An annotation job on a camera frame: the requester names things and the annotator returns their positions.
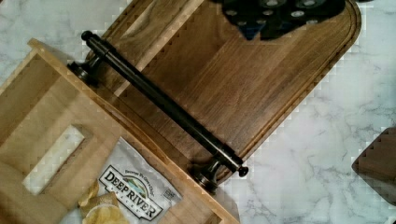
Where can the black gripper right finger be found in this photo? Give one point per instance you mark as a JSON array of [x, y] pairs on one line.
[[293, 14]]

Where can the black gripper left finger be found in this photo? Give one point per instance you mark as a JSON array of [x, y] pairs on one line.
[[249, 16]]

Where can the dark wooden cutting board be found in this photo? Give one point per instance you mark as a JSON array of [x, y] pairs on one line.
[[239, 89]]

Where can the dark wooden block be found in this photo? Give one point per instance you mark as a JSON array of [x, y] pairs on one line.
[[376, 165]]

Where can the Deep River chips bag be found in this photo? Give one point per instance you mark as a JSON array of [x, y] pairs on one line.
[[127, 191]]

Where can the light wooden tray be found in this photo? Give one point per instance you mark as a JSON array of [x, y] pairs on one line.
[[39, 100]]

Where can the black metal tray handle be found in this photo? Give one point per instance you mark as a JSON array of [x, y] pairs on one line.
[[204, 175]]

